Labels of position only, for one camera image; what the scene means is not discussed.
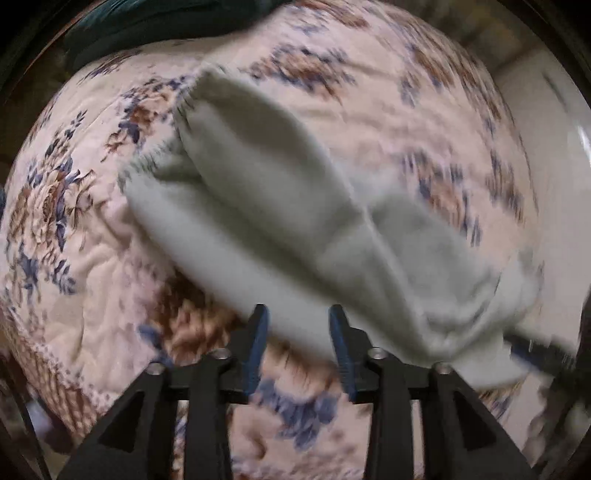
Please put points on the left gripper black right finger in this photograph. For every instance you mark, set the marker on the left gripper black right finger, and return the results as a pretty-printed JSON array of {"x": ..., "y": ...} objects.
[{"x": 461, "y": 437}]

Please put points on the floral quilted bedspread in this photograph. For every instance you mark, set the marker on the floral quilted bedspread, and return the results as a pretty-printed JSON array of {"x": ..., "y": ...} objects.
[{"x": 88, "y": 299}]

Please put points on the dark teal cloth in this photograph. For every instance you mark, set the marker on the dark teal cloth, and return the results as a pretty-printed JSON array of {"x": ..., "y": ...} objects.
[{"x": 113, "y": 26}]

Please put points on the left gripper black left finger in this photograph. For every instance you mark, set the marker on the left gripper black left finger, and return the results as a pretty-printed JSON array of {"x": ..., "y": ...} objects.
[{"x": 135, "y": 438}]

